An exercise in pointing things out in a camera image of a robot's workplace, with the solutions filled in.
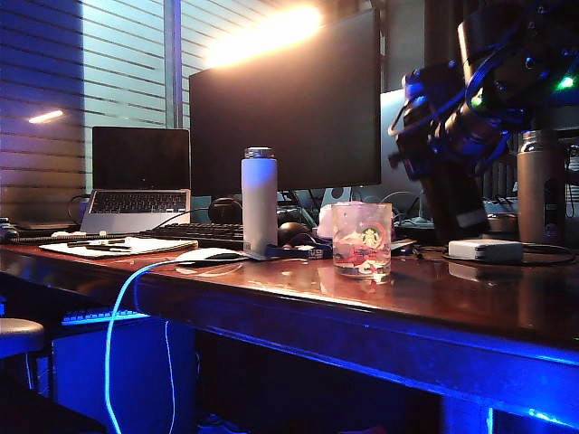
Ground silver grey thermos bottle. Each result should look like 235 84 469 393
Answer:
517 129 567 245

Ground pink white soft item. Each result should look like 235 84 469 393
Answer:
316 203 337 241

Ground black metal rack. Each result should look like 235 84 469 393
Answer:
564 128 579 245

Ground grey window post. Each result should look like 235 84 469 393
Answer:
163 0 184 130

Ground black headphones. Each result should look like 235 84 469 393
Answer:
207 196 244 226

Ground round padded stool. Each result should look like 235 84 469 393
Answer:
0 318 47 394

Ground blue lanyard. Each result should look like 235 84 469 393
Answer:
265 241 335 261

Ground white power adapter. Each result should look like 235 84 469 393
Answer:
447 239 525 266

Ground black desktop keyboard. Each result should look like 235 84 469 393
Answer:
138 222 245 250

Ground thin white cable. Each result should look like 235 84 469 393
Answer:
162 320 177 434

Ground white computer mouse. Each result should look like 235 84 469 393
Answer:
175 247 249 268

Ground black round object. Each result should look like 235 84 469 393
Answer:
277 222 314 248

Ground silver monitor back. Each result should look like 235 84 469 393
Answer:
379 88 426 195

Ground white thermos bottle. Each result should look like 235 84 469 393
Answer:
242 146 279 255

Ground printed clear glass cup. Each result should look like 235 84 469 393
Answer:
332 202 394 279

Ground dark pleated curtain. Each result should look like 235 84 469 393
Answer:
424 0 462 73

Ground glowing light blue cable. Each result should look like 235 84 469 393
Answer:
103 258 191 434

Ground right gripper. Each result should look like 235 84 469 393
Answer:
389 101 471 182

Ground black looped cable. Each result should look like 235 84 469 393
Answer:
441 242 575 268

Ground silver open laptop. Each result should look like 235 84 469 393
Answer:
80 126 192 235

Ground white notepad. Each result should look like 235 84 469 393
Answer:
39 236 199 259

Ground backlit keyboard under desk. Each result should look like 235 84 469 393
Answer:
61 307 151 326

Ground under-desk cabinet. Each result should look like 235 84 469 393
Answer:
50 316 197 434

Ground black thermos bottle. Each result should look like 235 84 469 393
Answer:
401 62 490 243

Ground large black monitor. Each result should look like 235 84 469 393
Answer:
188 8 383 196

